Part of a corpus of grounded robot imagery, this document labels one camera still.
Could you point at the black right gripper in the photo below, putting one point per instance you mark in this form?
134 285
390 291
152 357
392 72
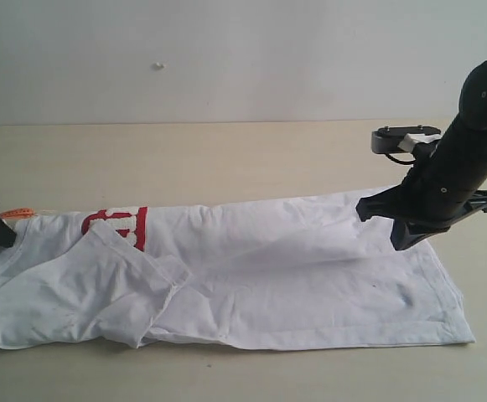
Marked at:
446 175

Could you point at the white t-shirt red lettering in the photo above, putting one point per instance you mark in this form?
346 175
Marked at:
281 274

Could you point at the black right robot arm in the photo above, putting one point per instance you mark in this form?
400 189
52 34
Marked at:
473 112

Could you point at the orange neck label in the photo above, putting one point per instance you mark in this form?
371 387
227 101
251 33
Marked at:
21 213

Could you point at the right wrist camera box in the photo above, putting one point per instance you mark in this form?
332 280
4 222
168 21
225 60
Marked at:
402 139

